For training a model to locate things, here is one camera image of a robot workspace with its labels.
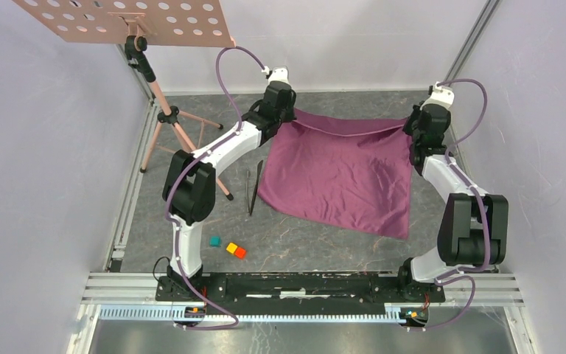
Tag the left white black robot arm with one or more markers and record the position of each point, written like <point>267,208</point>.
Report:
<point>190,192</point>

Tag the teal cube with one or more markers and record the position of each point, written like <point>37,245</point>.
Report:
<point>215,241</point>

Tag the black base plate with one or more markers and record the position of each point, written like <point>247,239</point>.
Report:
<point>301,293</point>

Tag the aluminium frame rail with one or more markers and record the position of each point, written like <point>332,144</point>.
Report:
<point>119,313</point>

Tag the purple cloth napkin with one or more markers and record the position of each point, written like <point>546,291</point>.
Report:
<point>350,173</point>

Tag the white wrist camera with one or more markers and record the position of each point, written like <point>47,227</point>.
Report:
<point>280,73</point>
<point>440,95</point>

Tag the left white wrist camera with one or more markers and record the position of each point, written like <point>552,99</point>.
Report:
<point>280,73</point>

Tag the yellow cube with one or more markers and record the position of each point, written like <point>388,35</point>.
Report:
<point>231,248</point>

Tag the orange cube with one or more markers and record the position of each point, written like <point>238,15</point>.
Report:
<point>240,253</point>

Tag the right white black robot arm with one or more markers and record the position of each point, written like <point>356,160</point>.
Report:
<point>473,231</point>

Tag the pink music stand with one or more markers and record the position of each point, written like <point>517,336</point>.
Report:
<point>136,25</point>

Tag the silver fork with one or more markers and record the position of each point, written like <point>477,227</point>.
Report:
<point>248,191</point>

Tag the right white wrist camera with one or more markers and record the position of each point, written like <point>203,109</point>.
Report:
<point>440,95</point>

